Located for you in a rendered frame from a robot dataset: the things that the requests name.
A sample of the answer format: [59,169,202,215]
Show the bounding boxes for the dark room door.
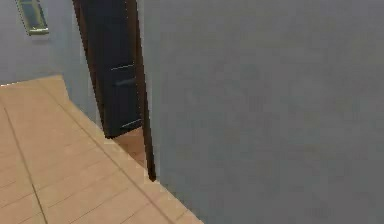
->
[71,0,157,183]

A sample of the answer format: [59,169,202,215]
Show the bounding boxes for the green framed wall picture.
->
[15,0,50,37]

